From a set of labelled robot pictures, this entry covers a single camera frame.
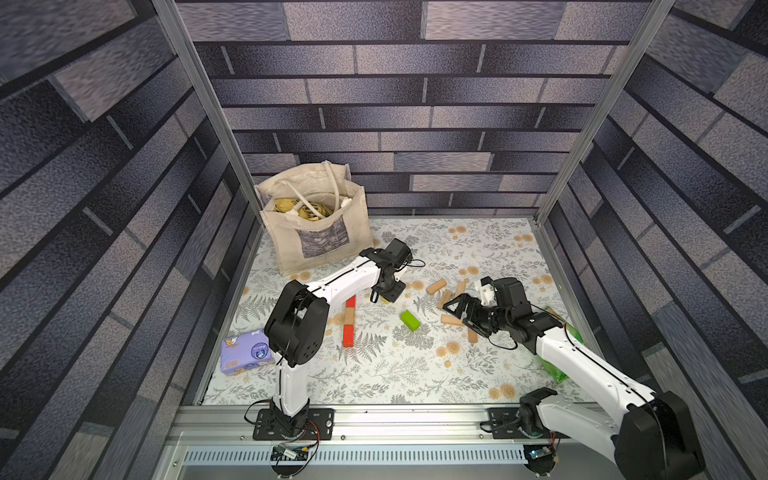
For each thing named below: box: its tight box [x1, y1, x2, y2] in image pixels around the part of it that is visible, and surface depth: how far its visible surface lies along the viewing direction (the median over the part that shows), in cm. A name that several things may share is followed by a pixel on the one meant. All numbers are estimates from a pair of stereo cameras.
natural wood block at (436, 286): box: [426, 278, 447, 295], surface depth 102 cm
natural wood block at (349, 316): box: [344, 307, 355, 325], surface depth 93 cm
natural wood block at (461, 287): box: [454, 279, 469, 299], surface depth 102 cm
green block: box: [400, 310, 421, 332], surface depth 93 cm
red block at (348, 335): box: [343, 324, 354, 348], surface depth 89 cm
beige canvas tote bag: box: [254, 160, 374, 276], surface depth 95 cm
